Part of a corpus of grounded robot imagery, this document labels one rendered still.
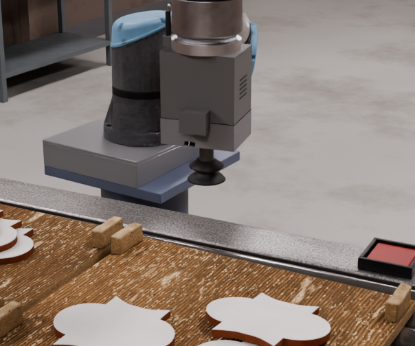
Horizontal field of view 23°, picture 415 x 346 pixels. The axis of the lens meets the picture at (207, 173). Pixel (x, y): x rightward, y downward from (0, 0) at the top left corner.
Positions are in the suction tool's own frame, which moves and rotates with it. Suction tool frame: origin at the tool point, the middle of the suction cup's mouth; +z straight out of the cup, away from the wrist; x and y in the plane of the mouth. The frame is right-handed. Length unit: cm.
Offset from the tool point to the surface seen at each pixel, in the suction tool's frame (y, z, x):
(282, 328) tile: 9.7, 16.5, -1.4
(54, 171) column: -50, 26, 57
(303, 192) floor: -52, 112, 272
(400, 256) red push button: 18.7, 19.1, 27.4
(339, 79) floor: -75, 112, 448
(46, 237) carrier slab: -29.5, 18.4, 15.8
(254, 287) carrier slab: 2.8, 18.4, 10.7
